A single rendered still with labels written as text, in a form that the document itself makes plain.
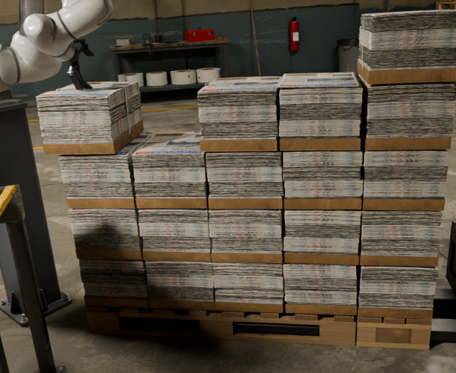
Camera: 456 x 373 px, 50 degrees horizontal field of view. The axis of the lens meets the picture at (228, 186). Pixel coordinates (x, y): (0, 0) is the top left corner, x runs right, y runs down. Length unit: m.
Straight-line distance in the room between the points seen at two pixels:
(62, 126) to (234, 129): 0.66
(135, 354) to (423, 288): 1.19
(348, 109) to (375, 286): 0.71
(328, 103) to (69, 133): 0.97
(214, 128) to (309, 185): 0.41
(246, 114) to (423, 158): 0.64
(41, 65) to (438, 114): 1.61
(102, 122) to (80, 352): 0.98
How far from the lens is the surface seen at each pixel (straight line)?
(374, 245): 1.96
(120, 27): 8.52
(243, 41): 8.77
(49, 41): 1.75
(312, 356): 2.13
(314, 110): 1.78
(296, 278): 2.01
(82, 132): 1.96
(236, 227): 1.93
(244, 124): 1.80
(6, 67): 2.29
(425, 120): 1.83
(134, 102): 2.16
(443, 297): 2.45
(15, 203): 1.82
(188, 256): 2.02
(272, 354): 2.13
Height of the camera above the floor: 1.33
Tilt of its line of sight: 20 degrees down
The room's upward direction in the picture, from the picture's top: 3 degrees counter-clockwise
